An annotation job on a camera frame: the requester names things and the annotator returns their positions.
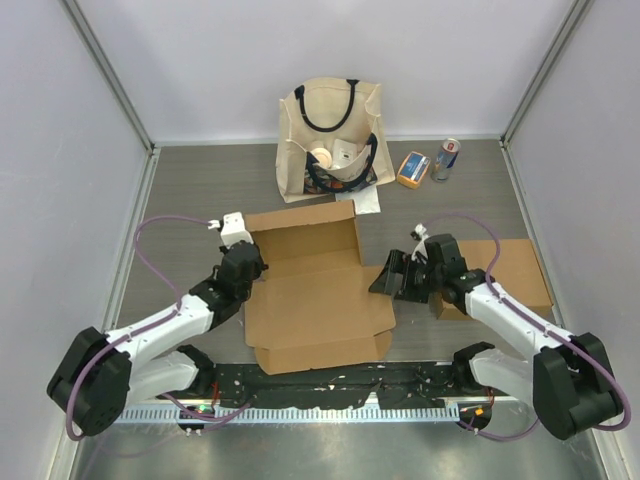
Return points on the spare cardboard blank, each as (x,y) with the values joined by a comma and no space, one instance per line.
(313,308)

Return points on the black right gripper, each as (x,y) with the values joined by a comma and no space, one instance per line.
(401,263)

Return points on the white slotted cable duct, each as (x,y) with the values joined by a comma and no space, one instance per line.
(156,413)

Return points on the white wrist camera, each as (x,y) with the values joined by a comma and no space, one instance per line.
(232,229)
(420,233)

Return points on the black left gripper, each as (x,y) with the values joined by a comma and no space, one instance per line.
(260,265)

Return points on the beige canvas tote bag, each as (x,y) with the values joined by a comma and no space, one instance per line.
(315,114)

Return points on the silver blue drink can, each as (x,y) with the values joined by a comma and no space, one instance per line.
(445,159)

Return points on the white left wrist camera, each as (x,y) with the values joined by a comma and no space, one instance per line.
(232,229)

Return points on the white box in bag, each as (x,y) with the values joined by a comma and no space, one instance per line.
(343,154)

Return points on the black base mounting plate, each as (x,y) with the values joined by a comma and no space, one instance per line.
(397,385)

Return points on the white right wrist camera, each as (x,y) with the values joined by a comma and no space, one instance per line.
(420,233)

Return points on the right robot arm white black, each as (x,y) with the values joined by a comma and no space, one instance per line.
(565,378)

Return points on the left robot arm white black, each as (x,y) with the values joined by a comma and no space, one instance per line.
(103,373)

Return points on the tape roll in bag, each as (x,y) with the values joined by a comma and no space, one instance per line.
(323,157)

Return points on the brown cardboard box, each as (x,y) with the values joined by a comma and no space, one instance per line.
(517,270)

